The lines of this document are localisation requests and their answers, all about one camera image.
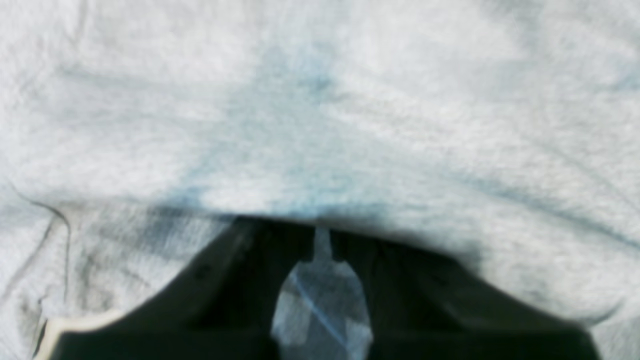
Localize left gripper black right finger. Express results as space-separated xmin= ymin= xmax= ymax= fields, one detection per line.
xmin=330 ymin=230 xmax=601 ymax=360

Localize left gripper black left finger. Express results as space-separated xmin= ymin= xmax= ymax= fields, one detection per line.
xmin=51 ymin=217 xmax=314 ymax=360

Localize grey t-shirt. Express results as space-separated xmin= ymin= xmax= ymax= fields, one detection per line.
xmin=1 ymin=0 xmax=639 ymax=360

